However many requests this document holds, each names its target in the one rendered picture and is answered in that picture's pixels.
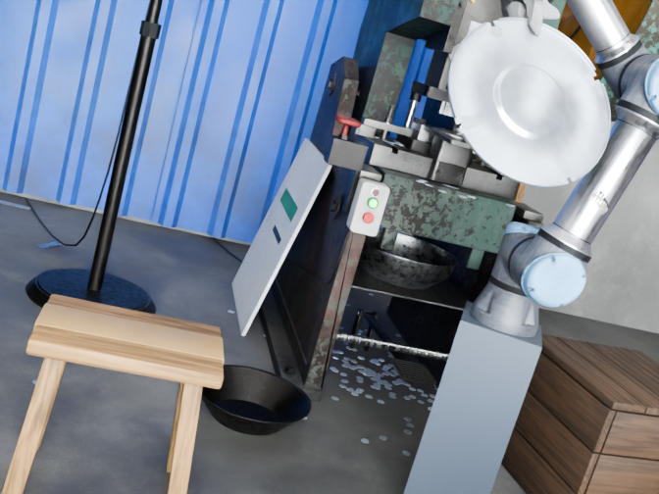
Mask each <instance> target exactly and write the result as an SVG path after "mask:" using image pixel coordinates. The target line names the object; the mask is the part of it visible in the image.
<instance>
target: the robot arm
mask: <svg viewBox="0 0 659 494"><path fill-rule="evenodd" d="M500 1H501V11H502V15H503V17H504V18H510V17H515V18H525V19H529V24H528V26H529V27H530V29H531V30H532V32H533V34H534V35H535V36H537V37H539V35H540V30H541V26H542V19H548V20H557V19H559V17H560V13H559V11H558V10H557V9H556V8H555V7H553V6H552V5H551V3H552V2H553V1H554V0H500ZM566 1H567V3H568V5H569V6H570V8H571V10H572V12H573V13H574V15H575V17H576V19H577V20H578V22H579V24H580V26H581V27H582V29H583V32H584V33H585V35H586V37H587V39H588V40H589V42H590V44H591V46H592V47H593V49H594V51H595V53H596V57H595V60H594V61H595V64H596V65H597V67H598V68H599V70H600V71H601V73H602V75H603V77H604V78H605V80H606V82H607V84H608V85H609V87H610V89H611V90H612V92H613V93H614V95H615V96H616V97H617V99H618V100H619V102H618V103H617V105H616V107H615V109H616V113H617V119H616V121H615V123H614V124H613V126H612V128H611V129H610V134H609V139H608V143H607V146H606V148H605V151H604V153H603V155H602V156H601V158H600V160H599V161H598V163H597V164H596V165H595V166H594V167H593V168H592V169H591V170H590V171H589V172H588V173H587V174H585V175H584V176H582V177H581V178H580V180H579V182H578V183H577V185H576V186H575V188H574V190H573V191H572V193H571V195H570V196H569V198H568V199H567V201H566V203H565V204H564V206H563V208H562V209H561V211H560V212H559V214H558V216H557V217H556V219H555V221H554V222H553V223H551V224H548V225H544V226H542V227H536V226H533V225H529V224H525V223H521V222H510V223H509V224H508V225H507V228H506V231H505V232H504V233H503V239H502V242H501V245H500V248H499V251H498V254H497V257H496V260H495V263H494V266H493V269H492V272H491V275H490V278H489V281H488V284H487V285H486V287H485V288H484V289H483V291H482V292H481V294H480V295H479V296H478V298H477V299H476V300H475V302H474V303H473V306H472V309H471V311H470V314H471V316H472V317H473V318H474V319H475V320H477V321H479V322H480V323H482V324H484V325H486V326H488V327H491V328H493V329H495V330H498V331H501V332H504V333H507V334H511V335H515V336H521V337H533V336H535V335H536V332H537V329H538V312H539V305H542V306H545V307H552V308H553V307H561V306H565V305H567V304H569V303H571V302H573V301H574V300H575V299H577V298H578V297H579V295H580V294H581V293H582V291H583V289H584V286H585V281H586V277H585V267H586V266H587V264H588V263H589V261H590V259H591V258H592V252H591V247H590V245H591V243H592V241H593V240H594V238H595V236H596V235H597V233H598V232H599V230H600V229H601V227H602V226H603V225H604V223H605V222H606V220H607V218H608V217H609V215H610V214H611V212H612V211H613V209H614V207H615V206H616V204H617V203H618V201H619V199H620V198H621V196H622V195H623V193H624V192H625V190H626V188H627V187H628V185H629V184H630V182H631V181H632V179H633V177H634V175H635V174H636V172H637V170H638V169H639V167H640V166H641V164H642V163H643V161H644V159H645V158H646V156H647V155H648V153H649V151H650V150H651V148H652V147H653V145H654V144H655V142H656V141H657V140H658V139H659V55H655V54H652V53H651V52H650V51H648V50H647V49H646V48H645V47H644V45H643V44H642V42H641V40H640V39H639V37H638V36H637V35H634V34H631V33H630V31H629V30H628V28H627V26H626V24H625V22H624V21H623V19H622V17H621V15H620V13H619V12H618V10H617V8H616V6H615V4H614V3H613V1H612V0H566Z"/></svg>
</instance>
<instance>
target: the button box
mask: <svg viewBox="0 0 659 494"><path fill-rule="evenodd" d="M374 187H377V188H378V189H379V190H380V195H379V196H377V197H375V198H377V199H378V201H379V204H378V206H377V207H376V208H374V209H371V208H370V207H369V206H368V204H367V201H368V199H369V198H371V197H374V196H373V195H372V194H371V190H372V188H374ZM388 195H389V188H388V187H387V186H386V185H385V184H384V183H382V182H378V181H373V180H369V179H365V178H361V179H360V180H359V181H358V185H357V188H356V192H355V195H354V199H353V202H352V206H351V209H350V213H349V216H348V220H347V226H348V227H349V228H348V230H347V233H346V236H345V238H344V241H343V244H342V247H341V250H340V252H339V255H338V258H337V261H336V264H335V267H334V270H333V272H332V275H331V278H330V280H329V281H320V280H318V279H316V278H315V277H314V276H312V275H311V274H310V273H308V272H307V271H306V270H305V269H304V268H303V267H302V266H301V265H300V264H298V263H297V262H295V261H294V260H292V259H290V258H285V260H289V261H291V262H292V263H294V264H295V265H297V266H298V267H299V268H300V269H301V270H302V271H304V272H305V273H307V274H308V275H309V276H310V277H311V278H313V279H314V280H315V281H317V282H319V283H320V284H330V283H331V282H332V281H333V279H334V276H335V273H336V270H337V267H338V264H339V262H340V259H341V256H342V253H343V250H344V248H345V245H346V242H347V239H348V237H349V234H350V231H352V232H356V233H360V234H365V235H369V236H376V235H377V234H378V231H379V228H380V222H381V219H382V215H383V212H384V208H385V205H386V202H387V198H388ZM367 212H370V213H372V214H373V215H374V221H373V222H371V223H365V222H364V221H363V216H364V214H365V213H367ZM213 239H214V240H215V241H216V242H217V243H218V244H219V245H221V246H222V247H223V248H224V249H225V250H226V251H227V252H228V253H229V254H231V255H232V256H234V255H233V254H232V253H231V252H230V251H229V250H228V249H227V248H226V247H224V246H223V245H222V244H221V243H220V242H219V241H218V240H217V239H216V238H214V237H213ZM234 257H235V258H236V259H237V260H238V261H239V262H241V263H242V262H243V261H241V260H240V259H239V258H237V257H236V256H234Z"/></svg>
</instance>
